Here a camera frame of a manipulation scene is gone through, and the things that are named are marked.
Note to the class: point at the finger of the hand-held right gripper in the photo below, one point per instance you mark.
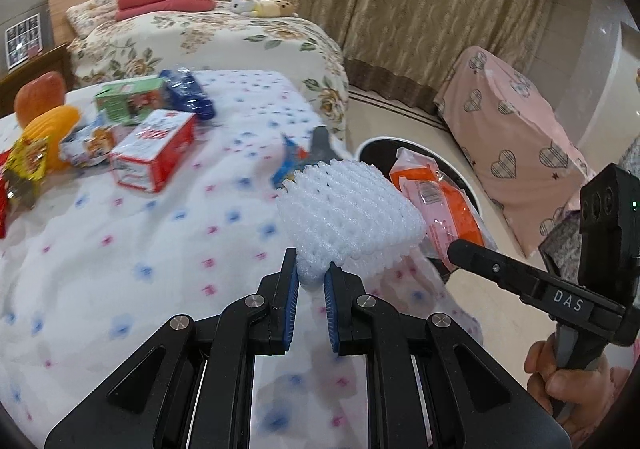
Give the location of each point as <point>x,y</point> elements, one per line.
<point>490,266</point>

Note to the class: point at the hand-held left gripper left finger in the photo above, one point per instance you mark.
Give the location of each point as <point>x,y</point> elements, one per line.
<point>289,300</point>

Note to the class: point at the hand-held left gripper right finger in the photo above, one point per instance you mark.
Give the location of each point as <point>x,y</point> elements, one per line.
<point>332,315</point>

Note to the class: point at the orange plastic packet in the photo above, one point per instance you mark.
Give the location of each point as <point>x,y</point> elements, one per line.
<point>462,216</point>

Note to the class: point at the white foam fruit net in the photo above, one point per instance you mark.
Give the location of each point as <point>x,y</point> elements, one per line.
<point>345,209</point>

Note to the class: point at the black bin with white rim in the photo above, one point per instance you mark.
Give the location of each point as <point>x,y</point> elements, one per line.
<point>379,153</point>

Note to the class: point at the blue plastic packaging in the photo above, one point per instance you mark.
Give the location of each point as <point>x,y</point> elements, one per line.
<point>187,91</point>

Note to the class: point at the person's right hand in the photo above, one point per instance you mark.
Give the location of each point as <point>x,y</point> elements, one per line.
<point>592,396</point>

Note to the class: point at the pink heart print cloth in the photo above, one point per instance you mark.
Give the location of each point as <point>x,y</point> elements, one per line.
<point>510,129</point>

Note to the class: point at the cartoon printed paper bag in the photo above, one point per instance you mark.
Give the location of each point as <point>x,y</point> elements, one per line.
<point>292,156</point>

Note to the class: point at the white spotted blanket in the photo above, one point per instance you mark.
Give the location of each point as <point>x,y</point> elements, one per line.
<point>150,239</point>

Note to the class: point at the red and white carton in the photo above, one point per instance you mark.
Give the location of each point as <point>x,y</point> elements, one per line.
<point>155,149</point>

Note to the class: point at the white snack packet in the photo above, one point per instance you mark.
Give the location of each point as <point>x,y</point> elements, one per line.
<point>87,144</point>

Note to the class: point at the green printed carton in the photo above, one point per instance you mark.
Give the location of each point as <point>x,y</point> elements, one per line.
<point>125,99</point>

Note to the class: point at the floral quilt bed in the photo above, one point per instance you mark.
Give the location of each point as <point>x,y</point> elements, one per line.
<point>225,44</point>

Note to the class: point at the beige patterned curtains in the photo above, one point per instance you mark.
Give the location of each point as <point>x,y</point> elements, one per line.
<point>400,4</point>

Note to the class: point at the yellow spotted plush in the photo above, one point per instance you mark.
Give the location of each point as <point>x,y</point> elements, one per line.
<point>275,7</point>

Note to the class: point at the yellow snack packet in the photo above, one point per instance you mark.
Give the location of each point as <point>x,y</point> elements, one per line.
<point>27,164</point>

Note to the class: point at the white bunny plush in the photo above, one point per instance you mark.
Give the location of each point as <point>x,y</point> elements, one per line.
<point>245,4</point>

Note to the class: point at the red snack packet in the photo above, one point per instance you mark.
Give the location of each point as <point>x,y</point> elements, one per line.
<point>3,209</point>

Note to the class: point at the red toy apple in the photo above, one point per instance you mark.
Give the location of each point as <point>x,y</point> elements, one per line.
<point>37,94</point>

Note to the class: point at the dark wooden nightstand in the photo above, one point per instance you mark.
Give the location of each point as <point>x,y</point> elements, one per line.
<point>50,61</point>

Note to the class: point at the black and white photo sheet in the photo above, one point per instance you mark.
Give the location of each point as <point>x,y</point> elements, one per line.
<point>22,41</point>

